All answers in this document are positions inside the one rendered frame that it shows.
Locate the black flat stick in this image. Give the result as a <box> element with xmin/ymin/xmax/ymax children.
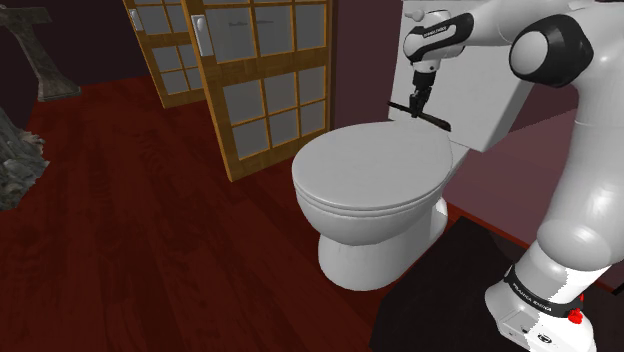
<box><xmin>386</xmin><ymin>100</ymin><xmax>453</xmax><ymax>133</ymax></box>

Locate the white toilet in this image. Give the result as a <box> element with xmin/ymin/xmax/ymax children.
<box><xmin>291</xmin><ymin>0</ymin><xmax>535</xmax><ymax>293</ymax></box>

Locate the wooden door with glass panes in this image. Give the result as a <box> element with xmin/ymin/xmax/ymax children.
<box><xmin>182</xmin><ymin>0</ymin><xmax>336</xmax><ymax>183</ymax></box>
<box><xmin>121</xmin><ymin>0</ymin><xmax>208</xmax><ymax>110</ymax></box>

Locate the dark robot stand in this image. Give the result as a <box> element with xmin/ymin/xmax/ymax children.
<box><xmin>368</xmin><ymin>216</ymin><xmax>624</xmax><ymax>352</ymax></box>

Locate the grey rock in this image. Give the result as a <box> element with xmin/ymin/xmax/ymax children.
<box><xmin>0</xmin><ymin>107</ymin><xmax>50</xmax><ymax>212</ymax></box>

